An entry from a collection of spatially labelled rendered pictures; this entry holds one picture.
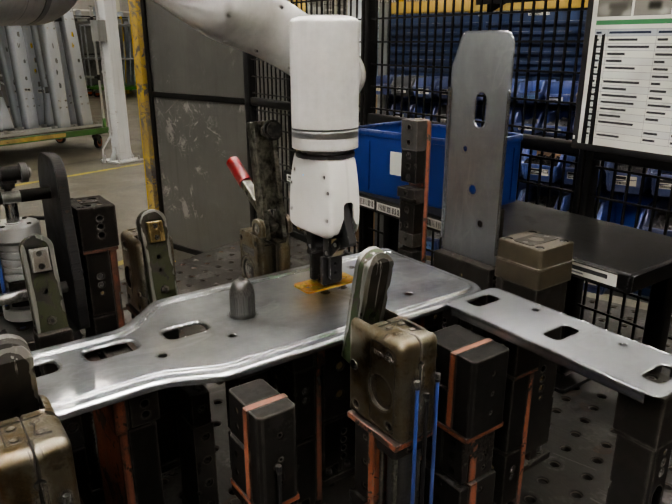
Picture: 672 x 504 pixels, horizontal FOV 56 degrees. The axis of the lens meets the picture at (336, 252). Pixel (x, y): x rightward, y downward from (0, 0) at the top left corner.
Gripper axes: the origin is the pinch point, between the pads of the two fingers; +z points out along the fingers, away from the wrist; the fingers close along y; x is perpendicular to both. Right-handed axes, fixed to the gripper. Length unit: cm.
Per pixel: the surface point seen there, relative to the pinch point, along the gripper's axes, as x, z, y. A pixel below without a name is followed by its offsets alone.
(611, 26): 54, -31, 4
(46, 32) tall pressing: 141, -41, -793
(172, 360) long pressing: -24.5, 3.8, 6.4
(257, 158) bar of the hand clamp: -1.8, -12.7, -14.5
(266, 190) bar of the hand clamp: -0.4, -7.7, -14.7
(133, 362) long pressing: -28.1, 3.8, 4.4
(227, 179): 100, 40, -235
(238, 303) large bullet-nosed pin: -13.8, 1.6, 1.1
